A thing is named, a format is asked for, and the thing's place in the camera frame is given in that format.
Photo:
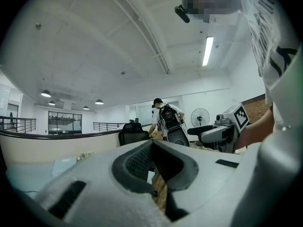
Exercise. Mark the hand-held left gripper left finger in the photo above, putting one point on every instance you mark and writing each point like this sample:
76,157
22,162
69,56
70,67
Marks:
101,197

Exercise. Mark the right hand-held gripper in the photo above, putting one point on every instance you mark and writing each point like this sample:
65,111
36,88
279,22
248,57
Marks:
227,131

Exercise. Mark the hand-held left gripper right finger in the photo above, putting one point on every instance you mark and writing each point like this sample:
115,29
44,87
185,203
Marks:
213,174

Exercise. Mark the pale mouse pad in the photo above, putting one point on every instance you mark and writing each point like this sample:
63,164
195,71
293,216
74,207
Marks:
63,165

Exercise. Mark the person's right forearm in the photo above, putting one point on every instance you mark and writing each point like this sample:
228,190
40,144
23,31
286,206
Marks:
256,129

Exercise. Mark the wooden desk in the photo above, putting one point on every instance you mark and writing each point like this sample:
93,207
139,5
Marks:
161,193

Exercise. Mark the black standing fan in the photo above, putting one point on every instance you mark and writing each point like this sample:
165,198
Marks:
200,117

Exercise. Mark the black plastic office chair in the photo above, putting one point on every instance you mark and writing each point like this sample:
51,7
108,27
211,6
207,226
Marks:
177,137

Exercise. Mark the crumpled beige paper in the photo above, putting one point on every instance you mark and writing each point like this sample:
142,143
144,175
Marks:
84,155

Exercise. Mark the black mesh office chair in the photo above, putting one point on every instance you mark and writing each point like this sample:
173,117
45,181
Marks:
132,133

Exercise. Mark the black metal railing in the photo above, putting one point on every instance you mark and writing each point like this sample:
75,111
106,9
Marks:
19,124
106,126

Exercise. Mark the curved beige partition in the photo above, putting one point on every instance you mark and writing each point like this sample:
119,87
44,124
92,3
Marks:
47,148

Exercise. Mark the ceiling tube light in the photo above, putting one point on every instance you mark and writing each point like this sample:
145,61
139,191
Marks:
207,51

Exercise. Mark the black framed glass window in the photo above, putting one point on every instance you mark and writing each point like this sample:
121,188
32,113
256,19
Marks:
65,123

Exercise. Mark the black pendant lamp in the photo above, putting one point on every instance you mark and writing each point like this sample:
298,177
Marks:
51,103
99,102
86,108
46,94

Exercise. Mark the person's white printed shirt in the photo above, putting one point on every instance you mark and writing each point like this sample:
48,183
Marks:
267,20

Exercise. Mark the black head camera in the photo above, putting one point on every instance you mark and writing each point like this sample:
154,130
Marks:
182,13

